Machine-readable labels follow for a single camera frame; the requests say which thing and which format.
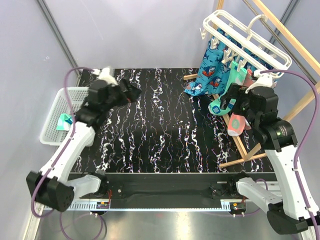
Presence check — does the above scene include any mint green sock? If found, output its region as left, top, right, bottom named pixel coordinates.
left=56, top=113, right=73, bottom=131
left=208, top=61, right=247, bottom=116

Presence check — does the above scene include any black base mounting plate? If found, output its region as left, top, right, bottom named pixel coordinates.
left=62, top=172, right=291, bottom=210

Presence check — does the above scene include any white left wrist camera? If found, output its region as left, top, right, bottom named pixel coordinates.
left=91, top=66, right=118, bottom=87

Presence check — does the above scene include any aluminium rail with cable duct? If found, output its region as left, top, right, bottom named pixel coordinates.
left=49, top=181, right=306, bottom=213

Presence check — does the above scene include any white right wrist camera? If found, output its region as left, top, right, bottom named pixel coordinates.
left=245, top=70, right=273, bottom=94

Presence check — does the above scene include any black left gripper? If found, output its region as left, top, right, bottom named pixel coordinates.
left=102, top=77, right=142, bottom=112

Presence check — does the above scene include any wooden drying rack frame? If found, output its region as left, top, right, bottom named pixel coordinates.
left=183, top=0, right=320, bottom=169

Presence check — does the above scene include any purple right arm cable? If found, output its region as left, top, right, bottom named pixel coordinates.
left=256, top=69, right=320, bottom=221

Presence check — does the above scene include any blue shark sock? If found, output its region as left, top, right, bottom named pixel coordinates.
left=217, top=28, right=273, bottom=71
left=184, top=37, right=230, bottom=96

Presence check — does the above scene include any white clip sock hanger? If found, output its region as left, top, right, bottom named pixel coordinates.
left=202, top=9, right=293, bottom=70

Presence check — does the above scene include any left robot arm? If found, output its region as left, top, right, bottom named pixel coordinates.
left=26, top=78, right=142, bottom=212

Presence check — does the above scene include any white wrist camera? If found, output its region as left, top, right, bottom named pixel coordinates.
left=91, top=66, right=118, bottom=87
left=245, top=70, right=273, bottom=94

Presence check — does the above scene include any white plastic basket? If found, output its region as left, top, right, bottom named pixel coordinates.
left=39, top=86, right=89, bottom=146

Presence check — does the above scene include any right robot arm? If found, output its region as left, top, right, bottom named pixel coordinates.
left=220, top=83, right=320, bottom=235

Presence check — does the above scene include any pink sock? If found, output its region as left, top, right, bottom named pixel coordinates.
left=227, top=69, right=254, bottom=137

